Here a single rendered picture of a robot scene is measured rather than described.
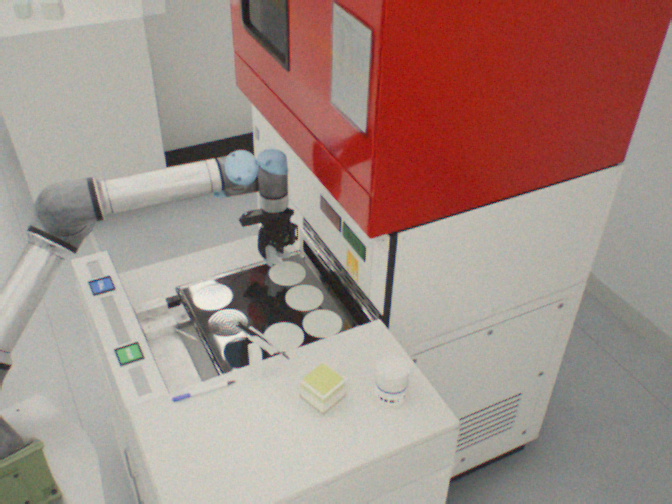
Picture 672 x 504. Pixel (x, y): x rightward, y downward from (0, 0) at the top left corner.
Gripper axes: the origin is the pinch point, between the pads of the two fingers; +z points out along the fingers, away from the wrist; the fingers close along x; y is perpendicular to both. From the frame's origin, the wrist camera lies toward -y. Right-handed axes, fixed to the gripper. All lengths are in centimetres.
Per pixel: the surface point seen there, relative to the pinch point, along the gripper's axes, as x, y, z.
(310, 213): 13.3, 4.3, -10.5
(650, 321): 135, 90, 81
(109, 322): -44.3, -14.3, -4.6
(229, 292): -15.0, -2.2, 1.4
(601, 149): 46, 68, -37
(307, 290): -2.6, 14.4, 1.3
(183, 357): -38.0, 2.3, 3.3
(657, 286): 137, 87, 65
